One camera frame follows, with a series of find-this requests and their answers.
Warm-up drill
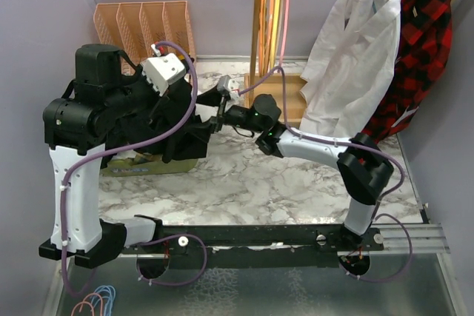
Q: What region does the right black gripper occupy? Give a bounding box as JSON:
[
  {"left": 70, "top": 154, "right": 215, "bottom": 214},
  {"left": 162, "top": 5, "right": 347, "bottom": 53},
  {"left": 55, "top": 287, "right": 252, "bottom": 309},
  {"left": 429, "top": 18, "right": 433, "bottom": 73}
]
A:
[{"left": 182, "top": 86, "right": 264, "bottom": 144}]

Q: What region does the pink hanger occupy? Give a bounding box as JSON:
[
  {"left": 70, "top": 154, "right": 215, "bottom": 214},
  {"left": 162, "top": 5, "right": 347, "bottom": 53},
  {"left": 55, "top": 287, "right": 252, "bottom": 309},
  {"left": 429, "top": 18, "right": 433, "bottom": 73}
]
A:
[
  {"left": 278, "top": 0, "right": 290, "bottom": 66},
  {"left": 70, "top": 292, "right": 106, "bottom": 316}
]

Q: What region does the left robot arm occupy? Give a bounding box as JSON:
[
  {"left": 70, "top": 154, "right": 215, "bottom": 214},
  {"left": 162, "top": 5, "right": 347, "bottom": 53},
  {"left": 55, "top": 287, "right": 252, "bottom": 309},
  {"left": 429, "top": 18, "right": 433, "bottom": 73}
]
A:
[{"left": 39, "top": 44, "right": 164, "bottom": 269}]

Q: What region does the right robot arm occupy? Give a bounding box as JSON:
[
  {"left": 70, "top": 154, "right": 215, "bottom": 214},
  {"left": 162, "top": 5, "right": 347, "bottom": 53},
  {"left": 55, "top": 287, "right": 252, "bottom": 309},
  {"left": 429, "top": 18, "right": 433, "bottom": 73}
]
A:
[{"left": 216, "top": 94, "right": 393, "bottom": 250}]

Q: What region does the white hanging shirt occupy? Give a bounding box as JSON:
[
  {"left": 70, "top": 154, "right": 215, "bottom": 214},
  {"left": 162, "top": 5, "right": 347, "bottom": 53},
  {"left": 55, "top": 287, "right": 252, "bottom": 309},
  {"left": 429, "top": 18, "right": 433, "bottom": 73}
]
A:
[{"left": 299, "top": 0, "right": 401, "bottom": 138}]

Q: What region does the yellow hanger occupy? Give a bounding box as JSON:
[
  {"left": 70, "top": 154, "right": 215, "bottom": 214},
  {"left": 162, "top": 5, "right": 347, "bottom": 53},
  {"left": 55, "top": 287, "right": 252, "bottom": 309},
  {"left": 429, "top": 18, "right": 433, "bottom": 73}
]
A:
[{"left": 269, "top": 0, "right": 281, "bottom": 68}]

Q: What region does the orange hanger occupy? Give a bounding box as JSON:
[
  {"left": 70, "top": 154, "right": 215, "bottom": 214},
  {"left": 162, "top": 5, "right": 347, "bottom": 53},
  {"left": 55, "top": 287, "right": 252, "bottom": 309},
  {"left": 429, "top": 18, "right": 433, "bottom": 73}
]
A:
[{"left": 258, "top": 0, "right": 266, "bottom": 76}]

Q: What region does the red black plaid shirt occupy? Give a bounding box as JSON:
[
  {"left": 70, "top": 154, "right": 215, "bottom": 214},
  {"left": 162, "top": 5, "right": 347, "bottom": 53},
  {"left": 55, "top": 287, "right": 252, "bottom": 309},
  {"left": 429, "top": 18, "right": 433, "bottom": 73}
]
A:
[{"left": 363, "top": 0, "right": 453, "bottom": 142}]

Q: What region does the blue hanger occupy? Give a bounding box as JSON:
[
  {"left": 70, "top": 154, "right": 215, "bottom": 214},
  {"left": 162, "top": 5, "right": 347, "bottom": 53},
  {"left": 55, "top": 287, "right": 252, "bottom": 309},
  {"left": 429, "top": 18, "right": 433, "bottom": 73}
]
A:
[{"left": 90, "top": 285, "right": 116, "bottom": 316}]

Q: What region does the pink hanger on floor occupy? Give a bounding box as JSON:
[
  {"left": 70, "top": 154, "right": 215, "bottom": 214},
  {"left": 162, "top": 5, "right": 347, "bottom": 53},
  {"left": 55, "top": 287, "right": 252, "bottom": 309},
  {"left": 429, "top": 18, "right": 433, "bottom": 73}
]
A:
[{"left": 70, "top": 292, "right": 106, "bottom": 316}]

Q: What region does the wooden clothes rack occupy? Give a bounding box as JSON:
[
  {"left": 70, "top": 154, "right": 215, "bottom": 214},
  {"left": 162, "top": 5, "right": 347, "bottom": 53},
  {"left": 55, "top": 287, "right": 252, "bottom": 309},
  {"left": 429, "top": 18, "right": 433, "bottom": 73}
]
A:
[{"left": 243, "top": 0, "right": 474, "bottom": 124}]

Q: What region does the green laundry basket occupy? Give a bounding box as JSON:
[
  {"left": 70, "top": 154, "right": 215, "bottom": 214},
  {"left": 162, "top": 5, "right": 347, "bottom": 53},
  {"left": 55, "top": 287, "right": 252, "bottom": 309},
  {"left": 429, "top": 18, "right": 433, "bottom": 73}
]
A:
[{"left": 100, "top": 156, "right": 198, "bottom": 177}]

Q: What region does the pink mesh file organizer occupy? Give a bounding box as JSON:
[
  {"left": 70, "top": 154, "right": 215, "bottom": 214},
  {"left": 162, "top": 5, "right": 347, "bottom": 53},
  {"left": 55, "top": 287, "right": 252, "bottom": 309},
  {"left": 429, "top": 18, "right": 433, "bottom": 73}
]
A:
[{"left": 93, "top": 1, "right": 197, "bottom": 64}]

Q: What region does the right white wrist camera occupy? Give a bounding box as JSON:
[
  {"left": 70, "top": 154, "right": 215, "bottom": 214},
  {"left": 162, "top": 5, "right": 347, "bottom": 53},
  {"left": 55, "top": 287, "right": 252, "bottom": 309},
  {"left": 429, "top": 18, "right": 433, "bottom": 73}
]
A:
[{"left": 217, "top": 75, "right": 239, "bottom": 102}]

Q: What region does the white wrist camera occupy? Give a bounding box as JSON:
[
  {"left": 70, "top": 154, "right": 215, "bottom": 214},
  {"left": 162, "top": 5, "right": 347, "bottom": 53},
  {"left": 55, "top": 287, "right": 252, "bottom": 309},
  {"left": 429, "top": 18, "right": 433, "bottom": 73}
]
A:
[
  {"left": 141, "top": 53, "right": 187, "bottom": 96},
  {"left": 217, "top": 75, "right": 239, "bottom": 102}
]

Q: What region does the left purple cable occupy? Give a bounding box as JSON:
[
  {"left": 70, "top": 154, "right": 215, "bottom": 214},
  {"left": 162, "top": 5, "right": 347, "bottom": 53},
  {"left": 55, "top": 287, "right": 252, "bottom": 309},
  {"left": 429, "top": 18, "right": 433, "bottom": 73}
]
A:
[{"left": 60, "top": 41, "right": 198, "bottom": 297}]

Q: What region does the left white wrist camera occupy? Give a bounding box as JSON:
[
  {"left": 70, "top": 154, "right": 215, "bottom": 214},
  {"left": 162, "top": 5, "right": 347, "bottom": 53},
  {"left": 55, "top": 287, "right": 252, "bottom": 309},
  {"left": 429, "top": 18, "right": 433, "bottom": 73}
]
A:
[{"left": 141, "top": 53, "right": 187, "bottom": 96}]

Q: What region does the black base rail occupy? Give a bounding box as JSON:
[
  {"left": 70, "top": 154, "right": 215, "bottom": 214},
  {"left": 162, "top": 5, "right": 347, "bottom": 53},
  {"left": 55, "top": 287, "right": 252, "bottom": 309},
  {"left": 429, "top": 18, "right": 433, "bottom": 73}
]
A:
[{"left": 120, "top": 222, "right": 384, "bottom": 269}]

